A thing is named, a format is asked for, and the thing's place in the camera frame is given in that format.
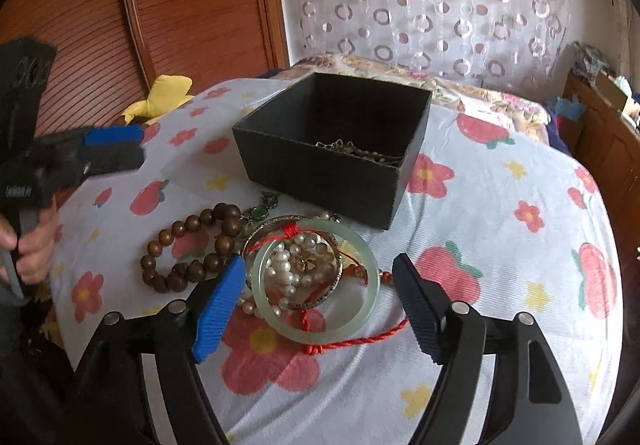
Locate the white circle-patterned curtain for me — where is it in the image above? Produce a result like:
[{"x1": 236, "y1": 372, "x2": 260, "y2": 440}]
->
[{"x1": 272, "y1": 0, "x2": 573, "y2": 86}]

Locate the green stone bracelet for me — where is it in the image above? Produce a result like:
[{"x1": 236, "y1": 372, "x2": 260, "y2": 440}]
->
[{"x1": 239, "y1": 191, "x2": 281, "y2": 232}]

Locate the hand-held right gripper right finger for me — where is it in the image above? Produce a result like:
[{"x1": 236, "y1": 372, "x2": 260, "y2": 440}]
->
[{"x1": 391, "y1": 253, "x2": 585, "y2": 445}]

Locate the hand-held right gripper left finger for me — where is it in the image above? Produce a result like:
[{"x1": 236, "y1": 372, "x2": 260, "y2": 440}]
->
[{"x1": 72, "y1": 255, "x2": 247, "y2": 445}]

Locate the white pearl necklace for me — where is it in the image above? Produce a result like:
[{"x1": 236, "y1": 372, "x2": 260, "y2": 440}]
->
[{"x1": 239, "y1": 210, "x2": 343, "y2": 321}]

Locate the pale green jade bangle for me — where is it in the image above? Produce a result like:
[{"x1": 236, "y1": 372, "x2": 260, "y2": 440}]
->
[{"x1": 251, "y1": 219, "x2": 381, "y2": 345}]

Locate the floral bed sheet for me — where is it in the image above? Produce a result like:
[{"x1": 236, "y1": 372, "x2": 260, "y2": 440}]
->
[{"x1": 50, "y1": 75, "x2": 626, "y2": 445}]

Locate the person's left hand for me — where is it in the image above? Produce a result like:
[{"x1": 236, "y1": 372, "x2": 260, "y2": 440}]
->
[{"x1": 0, "y1": 205, "x2": 63, "y2": 287}]

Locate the wooden cabinet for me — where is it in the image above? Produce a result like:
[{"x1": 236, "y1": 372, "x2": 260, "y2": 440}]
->
[{"x1": 560, "y1": 72, "x2": 640, "y2": 206}]

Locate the wooden headboard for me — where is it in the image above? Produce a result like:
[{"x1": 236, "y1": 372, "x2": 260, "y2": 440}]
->
[{"x1": 0, "y1": 0, "x2": 291, "y2": 126}]

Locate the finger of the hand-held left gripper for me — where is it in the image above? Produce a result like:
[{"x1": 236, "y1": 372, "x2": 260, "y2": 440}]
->
[
  {"x1": 75, "y1": 144, "x2": 146, "y2": 178},
  {"x1": 75, "y1": 124, "x2": 144, "y2": 150}
]

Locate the red cord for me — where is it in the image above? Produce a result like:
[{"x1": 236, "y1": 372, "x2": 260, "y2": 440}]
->
[{"x1": 244, "y1": 221, "x2": 410, "y2": 356}]

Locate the yellow cloth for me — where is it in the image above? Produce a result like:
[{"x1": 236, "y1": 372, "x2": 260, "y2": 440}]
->
[{"x1": 121, "y1": 75, "x2": 196, "y2": 126}]

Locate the brown wooden bead bracelet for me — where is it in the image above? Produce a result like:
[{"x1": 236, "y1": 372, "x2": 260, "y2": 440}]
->
[{"x1": 140, "y1": 203, "x2": 247, "y2": 294}]

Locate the floral quilt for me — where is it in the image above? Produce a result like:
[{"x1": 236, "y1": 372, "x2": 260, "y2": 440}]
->
[{"x1": 287, "y1": 54, "x2": 551, "y2": 146}]

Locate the silver bangle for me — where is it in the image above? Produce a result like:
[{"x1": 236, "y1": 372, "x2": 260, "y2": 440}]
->
[{"x1": 245, "y1": 214, "x2": 346, "y2": 310}]

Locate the black cardboard box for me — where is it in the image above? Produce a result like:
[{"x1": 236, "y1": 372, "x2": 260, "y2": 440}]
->
[{"x1": 232, "y1": 72, "x2": 433, "y2": 231}]

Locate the clutter on cabinet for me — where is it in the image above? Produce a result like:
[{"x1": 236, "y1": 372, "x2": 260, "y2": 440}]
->
[{"x1": 570, "y1": 41, "x2": 640, "y2": 126}]

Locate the metal chain necklace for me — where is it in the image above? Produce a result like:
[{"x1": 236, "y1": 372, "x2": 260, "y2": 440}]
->
[{"x1": 315, "y1": 138, "x2": 405, "y2": 166}]

